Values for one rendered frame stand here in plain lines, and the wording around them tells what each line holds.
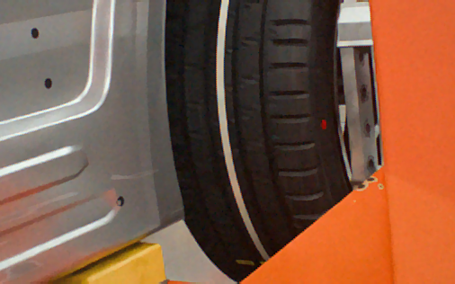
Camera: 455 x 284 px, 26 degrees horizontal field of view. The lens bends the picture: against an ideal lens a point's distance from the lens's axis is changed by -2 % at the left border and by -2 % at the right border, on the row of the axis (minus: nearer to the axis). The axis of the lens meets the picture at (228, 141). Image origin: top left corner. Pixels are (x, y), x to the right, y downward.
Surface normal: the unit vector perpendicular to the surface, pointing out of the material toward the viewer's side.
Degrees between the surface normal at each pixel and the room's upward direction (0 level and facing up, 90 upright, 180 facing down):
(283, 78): 80
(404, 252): 90
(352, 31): 90
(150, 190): 90
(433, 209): 90
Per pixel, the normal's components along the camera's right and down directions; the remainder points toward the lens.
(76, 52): 0.83, 0.00
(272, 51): -0.56, -0.04
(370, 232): -0.54, 0.22
